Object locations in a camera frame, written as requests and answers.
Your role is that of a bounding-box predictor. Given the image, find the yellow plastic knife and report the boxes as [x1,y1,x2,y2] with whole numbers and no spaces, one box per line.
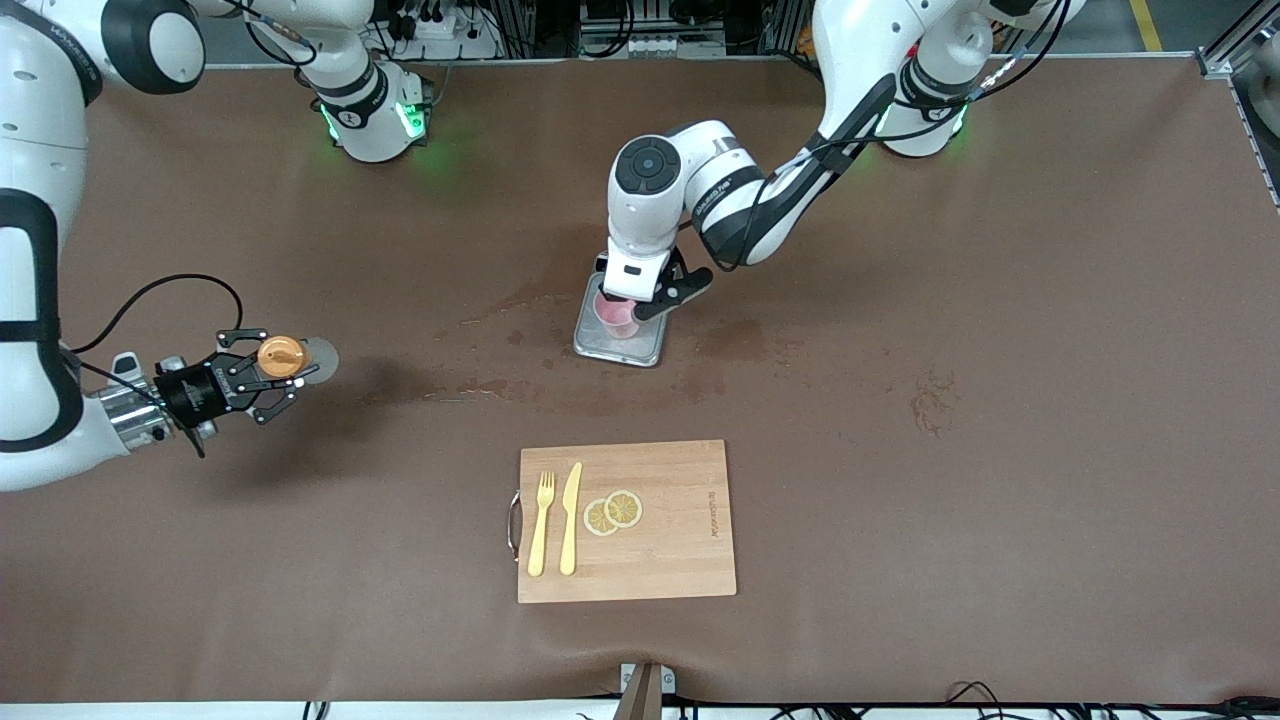
[559,462,584,578]

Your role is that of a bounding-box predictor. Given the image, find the silver digital kitchen scale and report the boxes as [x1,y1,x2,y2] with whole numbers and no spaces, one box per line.
[572,268,669,369]

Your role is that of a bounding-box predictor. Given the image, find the clear sauce bottle orange cap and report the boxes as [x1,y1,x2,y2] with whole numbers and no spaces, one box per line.
[257,336,340,387]

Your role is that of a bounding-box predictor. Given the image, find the aluminium frame rail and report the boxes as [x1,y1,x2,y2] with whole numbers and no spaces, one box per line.
[1195,0,1280,206]

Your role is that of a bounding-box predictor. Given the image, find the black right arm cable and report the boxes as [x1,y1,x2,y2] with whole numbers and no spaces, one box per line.
[68,273,245,357]

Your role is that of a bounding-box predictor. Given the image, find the yellow plastic fork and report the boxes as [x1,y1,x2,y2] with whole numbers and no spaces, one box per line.
[527,471,557,579]

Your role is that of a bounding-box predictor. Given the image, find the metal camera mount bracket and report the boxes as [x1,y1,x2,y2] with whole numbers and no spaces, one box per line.
[612,662,678,720]

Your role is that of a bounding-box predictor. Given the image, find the black floor cable loop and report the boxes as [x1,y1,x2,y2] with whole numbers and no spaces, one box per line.
[943,681,1013,709]

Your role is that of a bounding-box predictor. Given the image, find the wooden cutting board metal handle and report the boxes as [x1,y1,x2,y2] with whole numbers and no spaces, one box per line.
[507,440,739,606]

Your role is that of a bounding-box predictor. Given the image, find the white power strip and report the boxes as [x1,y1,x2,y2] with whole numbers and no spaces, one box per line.
[385,0,501,61]

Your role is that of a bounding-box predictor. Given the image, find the pink plastic cup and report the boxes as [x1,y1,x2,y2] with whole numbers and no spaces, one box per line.
[595,290,644,342]

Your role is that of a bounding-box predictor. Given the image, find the brown table mat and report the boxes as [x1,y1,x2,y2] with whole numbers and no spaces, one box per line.
[0,55,1280,707]

